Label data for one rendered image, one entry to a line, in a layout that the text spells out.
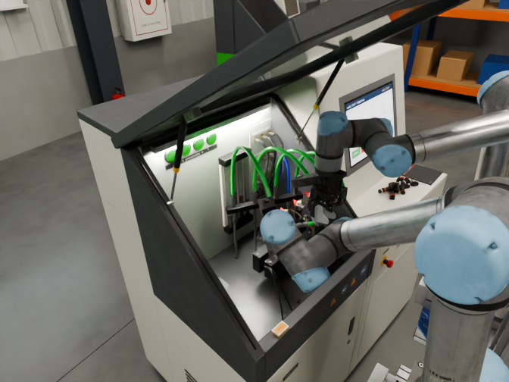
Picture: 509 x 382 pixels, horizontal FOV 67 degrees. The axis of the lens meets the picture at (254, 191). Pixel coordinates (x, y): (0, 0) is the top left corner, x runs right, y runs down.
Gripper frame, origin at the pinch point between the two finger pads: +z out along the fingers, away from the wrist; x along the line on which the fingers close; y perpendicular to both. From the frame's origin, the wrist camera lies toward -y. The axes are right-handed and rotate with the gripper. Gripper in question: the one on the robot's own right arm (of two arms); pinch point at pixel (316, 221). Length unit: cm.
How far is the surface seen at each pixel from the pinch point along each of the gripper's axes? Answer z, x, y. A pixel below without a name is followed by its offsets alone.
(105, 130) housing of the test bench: -24, -33, -60
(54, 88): 65, 70, -422
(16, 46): 15, 46, -424
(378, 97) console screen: -12, 80, -26
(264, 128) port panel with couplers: -8, 28, -48
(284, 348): 37.2, -20.3, 5.4
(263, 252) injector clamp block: 27.0, 0.2, -22.6
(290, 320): 30.0, -15.0, 3.3
